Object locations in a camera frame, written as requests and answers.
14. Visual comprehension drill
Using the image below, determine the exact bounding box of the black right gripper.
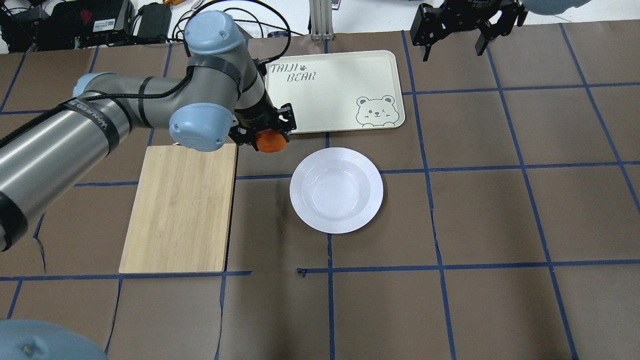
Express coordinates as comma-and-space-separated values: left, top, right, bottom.
410, 0, 529, 62

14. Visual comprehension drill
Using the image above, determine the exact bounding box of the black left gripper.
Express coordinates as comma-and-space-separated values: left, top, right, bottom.
229, 100, 296, 152

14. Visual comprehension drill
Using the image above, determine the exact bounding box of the orange fruit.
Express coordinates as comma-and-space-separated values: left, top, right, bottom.
254, 129, 288, 154

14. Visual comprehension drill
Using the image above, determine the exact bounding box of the white ribbed plate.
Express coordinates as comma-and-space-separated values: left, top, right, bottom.
289, 147, 384, 234

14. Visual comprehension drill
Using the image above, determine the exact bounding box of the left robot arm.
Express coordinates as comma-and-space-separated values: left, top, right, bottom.
0, 9, 297, 252

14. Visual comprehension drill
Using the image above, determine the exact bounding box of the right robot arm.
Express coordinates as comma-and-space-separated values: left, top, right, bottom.
409, 0, 587, 62

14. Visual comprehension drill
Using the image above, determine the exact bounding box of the pale green bear tray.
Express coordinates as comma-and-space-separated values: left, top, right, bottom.
266, 50, 406, 134

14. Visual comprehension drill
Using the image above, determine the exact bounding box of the bamboo cutting board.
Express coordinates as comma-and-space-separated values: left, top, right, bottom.
119, 143, 238, 274

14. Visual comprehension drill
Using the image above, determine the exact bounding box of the black power adapter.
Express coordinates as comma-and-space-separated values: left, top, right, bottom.
135, 2, 172, 44

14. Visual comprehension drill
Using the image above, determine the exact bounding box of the black electronics box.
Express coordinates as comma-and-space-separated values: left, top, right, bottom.
34, 0, 135, 51

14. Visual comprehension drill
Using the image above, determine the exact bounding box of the aluminium frame post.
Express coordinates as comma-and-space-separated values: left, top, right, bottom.
309, 0, 335, 41

